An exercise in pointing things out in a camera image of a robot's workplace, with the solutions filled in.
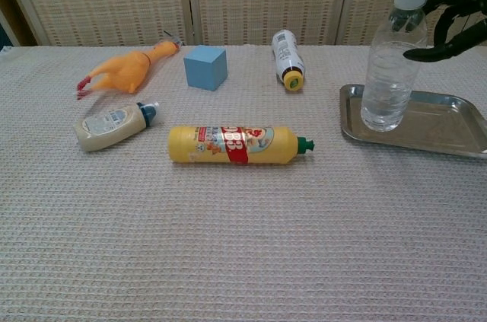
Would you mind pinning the transparent plastic water bottle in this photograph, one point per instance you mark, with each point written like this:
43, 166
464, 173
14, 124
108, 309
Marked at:
392, 74

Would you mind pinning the yellow bottle with green cap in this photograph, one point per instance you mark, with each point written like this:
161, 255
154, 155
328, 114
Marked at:
236, 145

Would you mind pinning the blue cube block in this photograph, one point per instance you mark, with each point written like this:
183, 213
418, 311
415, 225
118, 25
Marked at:
203, 69

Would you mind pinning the metal tray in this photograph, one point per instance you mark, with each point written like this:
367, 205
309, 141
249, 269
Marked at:
437, 124

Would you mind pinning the orange rubber chicken toy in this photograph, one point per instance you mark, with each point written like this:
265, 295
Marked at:
121, 69

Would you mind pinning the white bottle with yellow cap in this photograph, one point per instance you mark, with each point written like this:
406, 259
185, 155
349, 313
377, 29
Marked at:
288, 57

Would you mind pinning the cream squeeze bottle blue cap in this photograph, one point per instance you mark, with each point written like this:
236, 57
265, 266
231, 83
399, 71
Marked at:
110, 126

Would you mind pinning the beige woven tablecloth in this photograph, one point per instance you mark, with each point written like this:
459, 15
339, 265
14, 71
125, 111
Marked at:
213, 230

